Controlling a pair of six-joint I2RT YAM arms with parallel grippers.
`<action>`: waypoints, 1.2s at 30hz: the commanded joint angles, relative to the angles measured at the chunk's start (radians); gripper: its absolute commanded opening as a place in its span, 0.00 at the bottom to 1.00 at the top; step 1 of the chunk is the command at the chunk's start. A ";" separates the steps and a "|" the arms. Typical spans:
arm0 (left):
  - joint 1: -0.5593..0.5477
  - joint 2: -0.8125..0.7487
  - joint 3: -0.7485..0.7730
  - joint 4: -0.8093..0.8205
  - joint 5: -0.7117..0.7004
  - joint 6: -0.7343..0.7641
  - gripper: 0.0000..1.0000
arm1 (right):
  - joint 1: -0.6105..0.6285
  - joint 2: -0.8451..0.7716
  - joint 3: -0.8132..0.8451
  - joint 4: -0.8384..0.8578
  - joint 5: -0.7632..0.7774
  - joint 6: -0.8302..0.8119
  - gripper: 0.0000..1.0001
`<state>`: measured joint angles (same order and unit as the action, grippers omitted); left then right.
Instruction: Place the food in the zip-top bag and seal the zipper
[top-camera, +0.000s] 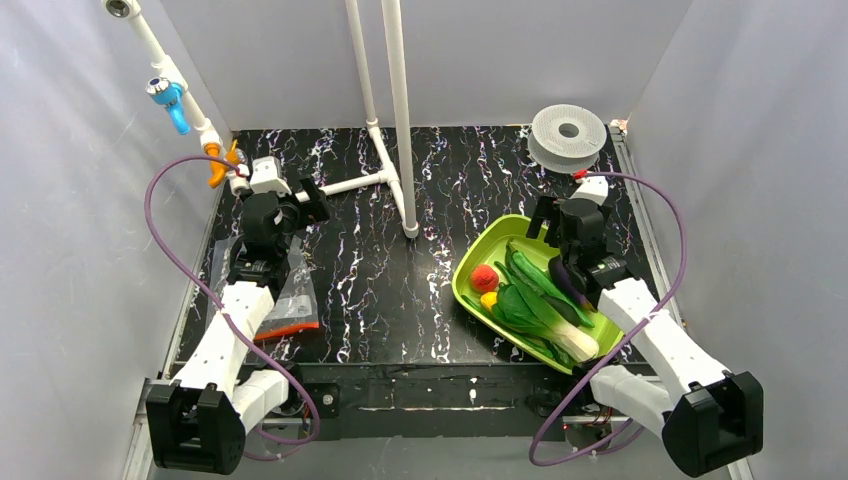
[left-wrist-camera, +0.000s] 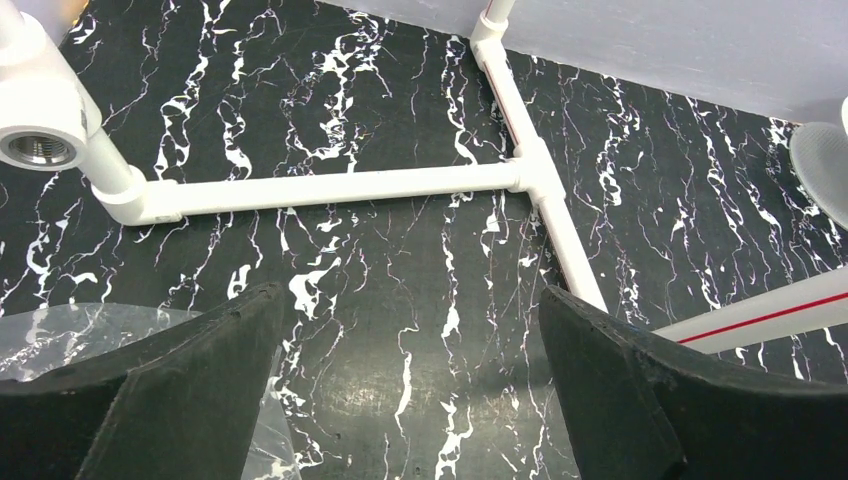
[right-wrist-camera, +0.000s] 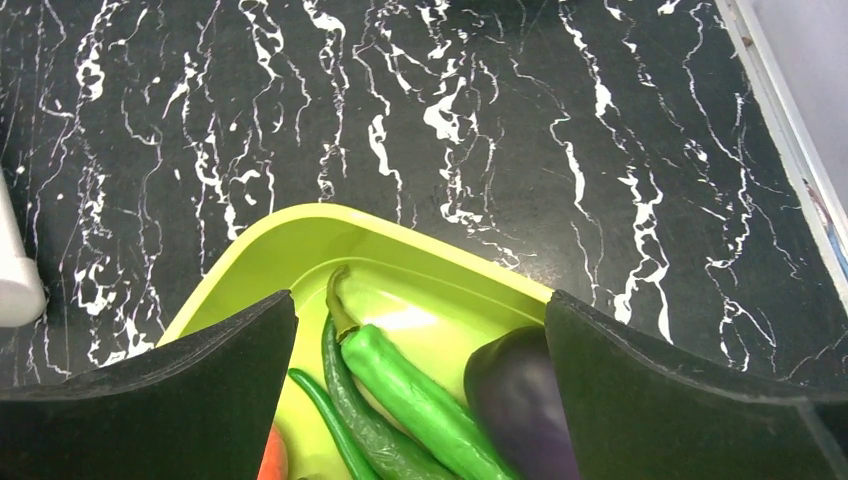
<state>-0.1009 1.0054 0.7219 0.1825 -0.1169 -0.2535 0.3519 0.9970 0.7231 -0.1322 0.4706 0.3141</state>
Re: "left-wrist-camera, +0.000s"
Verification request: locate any white filament spool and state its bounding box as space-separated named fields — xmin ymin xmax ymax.
xmin=789 ymin=99 xmax=847 ymax=229

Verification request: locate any clear zip bag orange zipper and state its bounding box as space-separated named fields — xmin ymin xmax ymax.
xmin=1 ymin=303 xmax=301 ymax=479

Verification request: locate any white PVC pipe frame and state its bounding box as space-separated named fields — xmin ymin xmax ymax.
xmin=0 ymin=0 xmax=848 ymax=354

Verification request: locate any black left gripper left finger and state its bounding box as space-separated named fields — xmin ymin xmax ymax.
xmin=1 ymin=283 xmax=284 ymax=479

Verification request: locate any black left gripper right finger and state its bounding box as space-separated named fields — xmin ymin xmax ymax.
xmin=539 ymin=287 xmax=847 ymax=479

